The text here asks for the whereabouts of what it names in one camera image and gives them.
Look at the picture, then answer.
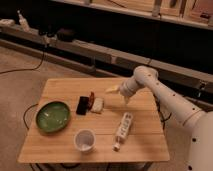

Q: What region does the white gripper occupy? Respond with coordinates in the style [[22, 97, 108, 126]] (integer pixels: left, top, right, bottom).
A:
[[105, 77, 138, 104]]

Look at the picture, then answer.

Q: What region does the red pepper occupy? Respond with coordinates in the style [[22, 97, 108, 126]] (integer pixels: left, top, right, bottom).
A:
[[88, 92, 95, 109]]

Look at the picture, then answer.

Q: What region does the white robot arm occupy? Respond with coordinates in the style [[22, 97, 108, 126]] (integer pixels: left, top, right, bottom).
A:
[[106, 66, 213, 171]]

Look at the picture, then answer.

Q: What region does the white power strip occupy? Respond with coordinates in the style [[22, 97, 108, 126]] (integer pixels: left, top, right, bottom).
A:
[[113, 112, 133, 151]]

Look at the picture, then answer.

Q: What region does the black rectangular block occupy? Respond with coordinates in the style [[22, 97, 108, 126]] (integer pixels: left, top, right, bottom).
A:
[[76, 96, 89, 115]]

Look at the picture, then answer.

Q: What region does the wooden table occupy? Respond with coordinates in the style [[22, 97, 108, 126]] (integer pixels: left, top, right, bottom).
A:
[[18, 78, 170, 163]]

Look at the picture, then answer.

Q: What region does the white cup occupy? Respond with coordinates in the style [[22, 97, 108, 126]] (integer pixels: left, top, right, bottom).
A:
[[74, 129, 96, 154]]

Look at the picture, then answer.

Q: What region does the green plate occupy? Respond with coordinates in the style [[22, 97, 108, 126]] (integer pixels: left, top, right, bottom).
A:
[[35, 101, 71, 134]]

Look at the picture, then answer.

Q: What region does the black device on ledge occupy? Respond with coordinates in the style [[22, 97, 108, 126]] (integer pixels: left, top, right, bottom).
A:
[[57, 28, 75, 42]]

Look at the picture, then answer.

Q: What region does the white spray bottle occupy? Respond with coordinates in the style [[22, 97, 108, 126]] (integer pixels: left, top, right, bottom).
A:
[[17, 11, 30, 32]]

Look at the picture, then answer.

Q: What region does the black cable at right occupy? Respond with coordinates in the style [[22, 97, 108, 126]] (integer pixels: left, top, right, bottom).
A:
[[153, 94, 173, 131]]

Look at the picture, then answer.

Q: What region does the black floor cable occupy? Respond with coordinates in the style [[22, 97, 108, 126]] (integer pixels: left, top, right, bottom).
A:
[[0, 46, 46, 75]]

